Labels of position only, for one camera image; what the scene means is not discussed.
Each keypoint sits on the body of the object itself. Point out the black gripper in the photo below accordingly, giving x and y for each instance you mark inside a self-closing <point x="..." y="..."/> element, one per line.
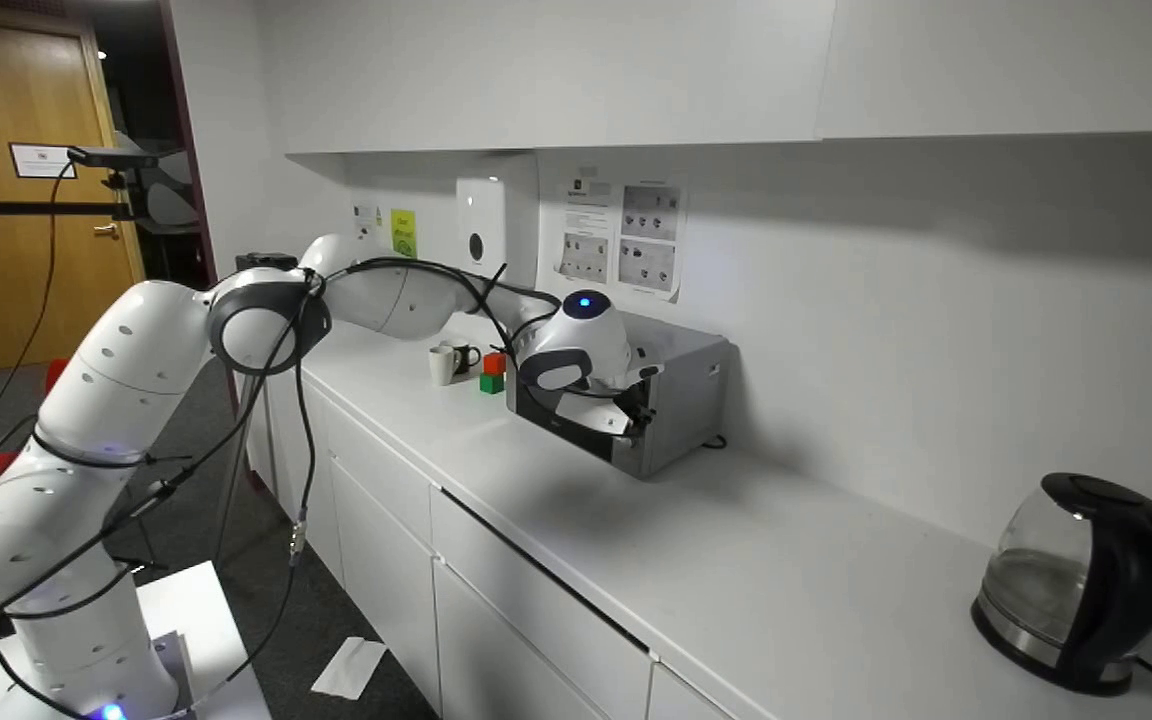
<point x="607" y="421"/>

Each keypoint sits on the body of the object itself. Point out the white robot base table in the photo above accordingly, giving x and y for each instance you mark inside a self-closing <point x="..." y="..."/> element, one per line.
<point x="190" y="667"/>

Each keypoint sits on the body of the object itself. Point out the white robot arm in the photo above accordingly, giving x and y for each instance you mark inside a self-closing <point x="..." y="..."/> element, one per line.
<point x="68" y="607"/>

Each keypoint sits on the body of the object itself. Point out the grey microwave oven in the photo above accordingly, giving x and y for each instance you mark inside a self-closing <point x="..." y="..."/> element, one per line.
<point x="689" y="373"/>

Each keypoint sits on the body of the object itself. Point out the green cube block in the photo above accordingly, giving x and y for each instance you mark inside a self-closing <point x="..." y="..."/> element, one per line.
<point x="490" y="386"/>

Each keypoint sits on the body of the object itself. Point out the red cube block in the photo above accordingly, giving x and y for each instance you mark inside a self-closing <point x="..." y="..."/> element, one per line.
<point x="492" y="362"/>

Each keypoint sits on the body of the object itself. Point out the black paper cup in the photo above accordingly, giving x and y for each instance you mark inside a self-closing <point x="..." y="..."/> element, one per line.
<point x="467" y="362"/>

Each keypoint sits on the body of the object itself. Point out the white mug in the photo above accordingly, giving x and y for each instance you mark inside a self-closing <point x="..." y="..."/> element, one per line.
<point x="443" y="362"/>

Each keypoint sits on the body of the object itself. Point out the white paper towel dispenser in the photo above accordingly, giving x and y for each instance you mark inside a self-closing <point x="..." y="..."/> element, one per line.
<point x="478" y="225"/>

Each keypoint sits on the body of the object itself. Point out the white counter base cabinets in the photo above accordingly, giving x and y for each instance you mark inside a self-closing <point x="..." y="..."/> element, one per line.
<point x="478" y="622"/>

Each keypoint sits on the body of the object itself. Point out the white paper on floor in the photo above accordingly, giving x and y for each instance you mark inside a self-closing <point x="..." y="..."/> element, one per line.
<point x="348" y="670"/>

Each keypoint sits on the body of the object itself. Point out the glass electric kettle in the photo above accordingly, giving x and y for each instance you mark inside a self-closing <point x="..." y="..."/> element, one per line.
<point x="1070" y="584"/>

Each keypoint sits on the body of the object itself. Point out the wooden door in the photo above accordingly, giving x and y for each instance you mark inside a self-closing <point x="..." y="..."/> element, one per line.
<point x="56" y="273"/>

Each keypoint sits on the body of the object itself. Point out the yellow wall notice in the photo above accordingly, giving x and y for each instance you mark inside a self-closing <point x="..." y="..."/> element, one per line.
<point x="403" y="228"/>

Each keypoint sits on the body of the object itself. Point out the upper wall cabinets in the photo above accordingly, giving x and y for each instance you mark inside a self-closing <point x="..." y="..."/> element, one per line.
<point x="628" y="72"/>

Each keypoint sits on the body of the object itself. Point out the black camera stand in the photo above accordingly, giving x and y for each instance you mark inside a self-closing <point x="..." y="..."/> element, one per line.
<point x="147" y="190"/>

